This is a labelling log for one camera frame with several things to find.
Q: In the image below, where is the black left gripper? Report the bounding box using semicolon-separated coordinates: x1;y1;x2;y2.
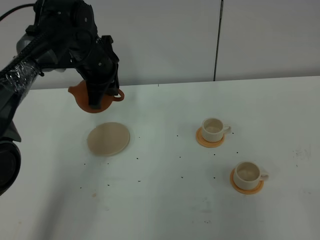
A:
69;35;120;109

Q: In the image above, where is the brown clay teapot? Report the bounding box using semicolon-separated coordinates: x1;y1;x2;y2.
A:
68;80;125;114

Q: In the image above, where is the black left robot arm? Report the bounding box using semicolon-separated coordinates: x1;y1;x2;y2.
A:
0;0;121;193

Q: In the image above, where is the beige round teapot coaster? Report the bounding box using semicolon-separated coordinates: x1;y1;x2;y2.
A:
87;122;131;156

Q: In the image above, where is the orange coaster far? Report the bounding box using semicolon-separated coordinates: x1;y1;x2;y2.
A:
195;127;225;148

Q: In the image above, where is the orange coaster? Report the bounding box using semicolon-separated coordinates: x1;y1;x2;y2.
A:
195;127;225;148
229;169;264;195

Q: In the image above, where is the white teacup far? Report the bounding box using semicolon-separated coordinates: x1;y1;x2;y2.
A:
201;118;232;143

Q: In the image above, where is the white teacup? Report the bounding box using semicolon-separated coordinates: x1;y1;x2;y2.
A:
233;161;269;191
201;118;232;143

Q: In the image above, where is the white teacup near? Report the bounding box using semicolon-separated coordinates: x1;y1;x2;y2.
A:
233;161;269;191

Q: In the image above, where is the orange coaster near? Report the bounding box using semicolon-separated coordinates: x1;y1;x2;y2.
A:
229;169;264;195

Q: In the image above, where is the black braided camera cable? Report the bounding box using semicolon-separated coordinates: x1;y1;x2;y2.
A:
0;2;38;23

